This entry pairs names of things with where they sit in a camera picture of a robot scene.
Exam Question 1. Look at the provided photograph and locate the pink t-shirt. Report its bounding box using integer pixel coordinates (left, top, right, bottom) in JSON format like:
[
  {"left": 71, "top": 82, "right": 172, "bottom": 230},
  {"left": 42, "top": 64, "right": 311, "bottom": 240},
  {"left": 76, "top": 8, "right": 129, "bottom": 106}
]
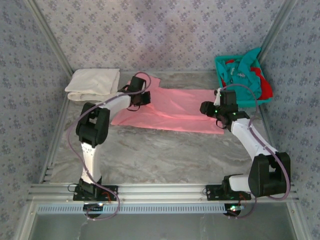
[{"left": 110, "top": 76, "right": 225, "bottom": 135}]

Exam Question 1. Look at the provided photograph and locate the teal plastic basket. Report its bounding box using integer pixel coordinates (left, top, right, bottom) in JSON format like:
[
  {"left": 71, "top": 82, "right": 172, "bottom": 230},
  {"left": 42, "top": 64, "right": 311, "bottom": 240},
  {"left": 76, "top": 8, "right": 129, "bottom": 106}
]
[{"left": 214, "top": 54, "right": 273, "bottom": 107}]

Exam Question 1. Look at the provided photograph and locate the teal t-shirt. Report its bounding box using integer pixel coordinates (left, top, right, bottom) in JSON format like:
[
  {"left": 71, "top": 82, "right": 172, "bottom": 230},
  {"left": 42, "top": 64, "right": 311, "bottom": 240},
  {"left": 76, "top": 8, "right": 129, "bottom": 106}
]
[{"left": 216, "top": 47, "right": 263, "bottom": 100}]

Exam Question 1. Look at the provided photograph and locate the red t-shirt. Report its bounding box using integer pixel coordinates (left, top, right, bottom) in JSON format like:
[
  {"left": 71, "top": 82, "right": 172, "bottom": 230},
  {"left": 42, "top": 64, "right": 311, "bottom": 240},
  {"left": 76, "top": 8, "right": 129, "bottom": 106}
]
[{"left": 224, "top": 58, "right": 274, "bottom": 100}]

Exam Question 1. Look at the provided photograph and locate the folded white t-shirt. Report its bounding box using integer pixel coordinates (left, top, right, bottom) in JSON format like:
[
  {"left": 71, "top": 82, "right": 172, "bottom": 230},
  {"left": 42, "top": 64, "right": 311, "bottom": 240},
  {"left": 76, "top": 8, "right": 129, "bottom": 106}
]
[{"left": 64, "top": 68, "right": 121, "bottom": 103}]

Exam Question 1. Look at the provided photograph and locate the right controller board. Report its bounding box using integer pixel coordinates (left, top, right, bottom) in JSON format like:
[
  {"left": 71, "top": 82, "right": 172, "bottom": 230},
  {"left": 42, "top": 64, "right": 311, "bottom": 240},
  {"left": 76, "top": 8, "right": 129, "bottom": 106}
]
[{"left": 224, "top": 203, "right": 245, "bottom": 216}]

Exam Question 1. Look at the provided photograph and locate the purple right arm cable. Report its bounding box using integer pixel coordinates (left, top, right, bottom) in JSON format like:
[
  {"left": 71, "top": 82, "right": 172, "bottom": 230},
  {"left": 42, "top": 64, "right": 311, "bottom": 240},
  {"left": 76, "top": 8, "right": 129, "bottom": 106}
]
[{"left": 219, "top": 83, "right": 292, "bottom": 221}]

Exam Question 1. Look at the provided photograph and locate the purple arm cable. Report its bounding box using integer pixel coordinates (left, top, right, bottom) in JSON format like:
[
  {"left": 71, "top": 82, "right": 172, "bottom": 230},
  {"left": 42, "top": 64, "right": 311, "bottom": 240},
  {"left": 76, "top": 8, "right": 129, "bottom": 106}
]
[
  {"left": 67, "top": 71, "right": 152, "bottom": 221},
  {"left": 219, "top": 83, "right": 292, "bottom": 221}
]

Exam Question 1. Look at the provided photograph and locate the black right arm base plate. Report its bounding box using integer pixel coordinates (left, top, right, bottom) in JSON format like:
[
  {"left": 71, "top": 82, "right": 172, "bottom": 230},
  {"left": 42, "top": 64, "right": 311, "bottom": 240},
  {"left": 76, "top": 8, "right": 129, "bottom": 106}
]
[{"left": 206, "top": 184, "right": 252, "bottom": 201}]

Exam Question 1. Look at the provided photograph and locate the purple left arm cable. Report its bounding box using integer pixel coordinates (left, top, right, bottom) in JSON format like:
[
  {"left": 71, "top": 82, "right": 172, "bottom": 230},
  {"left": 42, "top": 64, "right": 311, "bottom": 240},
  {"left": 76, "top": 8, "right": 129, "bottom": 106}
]
[{"left": 67, "top": 71, "right": 152, "bottom": 221}]

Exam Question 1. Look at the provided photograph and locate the aluminium mounting rail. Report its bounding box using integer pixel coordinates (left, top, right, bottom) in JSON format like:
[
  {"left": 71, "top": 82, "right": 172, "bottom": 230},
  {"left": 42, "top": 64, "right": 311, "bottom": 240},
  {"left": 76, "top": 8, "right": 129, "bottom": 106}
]
[{"left": 27, "top": 182, "right": 300, "bottom": 202}]

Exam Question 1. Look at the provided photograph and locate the aluminium frame post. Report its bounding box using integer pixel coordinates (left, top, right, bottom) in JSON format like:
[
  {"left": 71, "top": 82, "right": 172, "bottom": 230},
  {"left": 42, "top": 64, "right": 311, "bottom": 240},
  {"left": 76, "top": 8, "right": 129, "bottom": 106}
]
[
  {"left": 24, "top": 0, "right": 76, "bottom": 76},
  {"left": 257, "top": 0, "right": 300, "bottom": 62}
]

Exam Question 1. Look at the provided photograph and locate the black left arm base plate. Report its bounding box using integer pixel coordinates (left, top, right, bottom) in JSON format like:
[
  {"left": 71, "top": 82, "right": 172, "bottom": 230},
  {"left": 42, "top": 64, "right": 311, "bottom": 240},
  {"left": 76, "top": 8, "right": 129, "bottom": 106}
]
[{"left": 72, "top": 184, "right": 119, "bottom": 202}]

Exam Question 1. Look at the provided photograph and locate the aluminium table side rail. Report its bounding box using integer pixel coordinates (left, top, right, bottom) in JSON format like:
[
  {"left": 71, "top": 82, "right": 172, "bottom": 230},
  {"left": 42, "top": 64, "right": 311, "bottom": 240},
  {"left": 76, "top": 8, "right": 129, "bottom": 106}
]
[{"left": 38, "top": 71, "right": 76, "bottom": 185}]

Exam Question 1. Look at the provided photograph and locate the grey slotted cable duct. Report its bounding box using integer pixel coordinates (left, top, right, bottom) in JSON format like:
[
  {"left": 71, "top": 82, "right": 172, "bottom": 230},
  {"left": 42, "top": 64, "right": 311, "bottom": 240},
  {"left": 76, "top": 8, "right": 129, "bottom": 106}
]
[{"left": 37, "top": 202, "right": 247, "bottom": 215}]

